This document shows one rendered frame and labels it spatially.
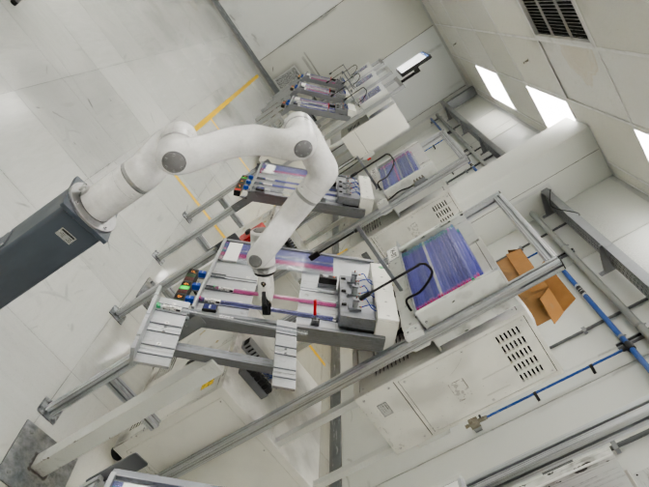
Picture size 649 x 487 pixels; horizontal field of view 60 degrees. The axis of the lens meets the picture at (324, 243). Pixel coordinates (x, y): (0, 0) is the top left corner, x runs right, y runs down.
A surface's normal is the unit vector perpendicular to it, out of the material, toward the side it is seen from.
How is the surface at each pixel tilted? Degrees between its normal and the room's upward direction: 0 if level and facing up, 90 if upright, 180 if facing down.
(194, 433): 90
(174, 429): 90
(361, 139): 90
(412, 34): 90
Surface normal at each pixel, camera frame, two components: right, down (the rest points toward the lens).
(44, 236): 0.11, 0.56
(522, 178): -0.02, 0.38
